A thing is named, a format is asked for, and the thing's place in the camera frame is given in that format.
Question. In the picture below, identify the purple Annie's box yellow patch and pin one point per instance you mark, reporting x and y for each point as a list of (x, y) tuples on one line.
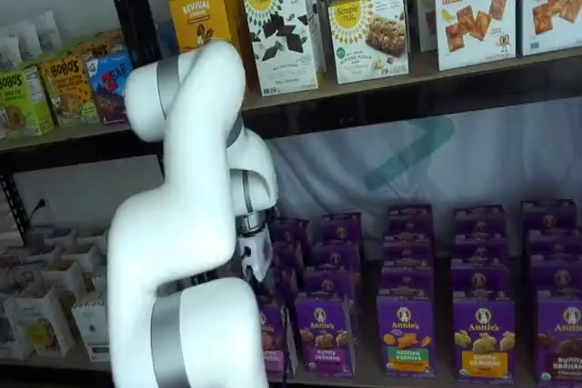
[(484, 342), (479, 281), (479, 219), (480, 245)]

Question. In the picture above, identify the Simple Mills almond bars box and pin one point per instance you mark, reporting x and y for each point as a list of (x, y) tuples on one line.
[(368, 38)]

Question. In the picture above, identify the purple Annie's box brown patch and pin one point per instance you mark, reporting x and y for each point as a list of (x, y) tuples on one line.
[(558, 273), (554, 240), (561, 338), (548, 214)]

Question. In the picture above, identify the Simple Mills chocolate thins box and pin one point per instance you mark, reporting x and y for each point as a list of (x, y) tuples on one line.
[(279, 38), (318, 11)]

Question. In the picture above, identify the yellow Bobo's box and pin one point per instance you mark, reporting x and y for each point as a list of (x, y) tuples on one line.
[(68, 92), (100, 45)]

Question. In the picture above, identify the green Bobo's box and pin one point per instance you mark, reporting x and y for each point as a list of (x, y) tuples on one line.
[(20, 104)]

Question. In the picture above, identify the wall outlet with black plug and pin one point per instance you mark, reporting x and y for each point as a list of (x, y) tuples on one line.
[(40, 206)]

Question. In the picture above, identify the purple Annie's box green patch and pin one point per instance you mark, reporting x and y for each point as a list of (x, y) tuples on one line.
[(408, 280), (408, 249), (409, 220), (406, 338)]

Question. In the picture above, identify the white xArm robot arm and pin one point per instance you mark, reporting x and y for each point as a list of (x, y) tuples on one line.
[(182, 188)]

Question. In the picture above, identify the sea salt pretzel crackers box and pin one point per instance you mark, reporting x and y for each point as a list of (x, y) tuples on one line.
[(552, 2)]

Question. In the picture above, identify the purple Annie's box violet patch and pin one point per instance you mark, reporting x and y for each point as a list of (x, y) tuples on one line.
[(341, 226), (336, 255), (334, 285), (324, 338)]

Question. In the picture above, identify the white backdrop sheet teal logo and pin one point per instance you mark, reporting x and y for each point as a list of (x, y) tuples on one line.
[(327, 170)]

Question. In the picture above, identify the white carton box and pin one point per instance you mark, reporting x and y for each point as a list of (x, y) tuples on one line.
[(13, 331), (91, 322), (63, 279), (45, 320), (82, 255)]

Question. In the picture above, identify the white pouch bag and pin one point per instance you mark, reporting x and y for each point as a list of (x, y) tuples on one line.
[(27, 38)]

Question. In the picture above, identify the cheddar pretzel crackers box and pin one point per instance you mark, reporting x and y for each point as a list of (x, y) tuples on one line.
[(475, 11), (424, 2)]

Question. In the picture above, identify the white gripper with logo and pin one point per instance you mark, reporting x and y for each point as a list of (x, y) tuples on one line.
[(257, 254)]

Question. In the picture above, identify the blue Z Bar box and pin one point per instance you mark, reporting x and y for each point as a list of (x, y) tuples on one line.
[(109, 88)]

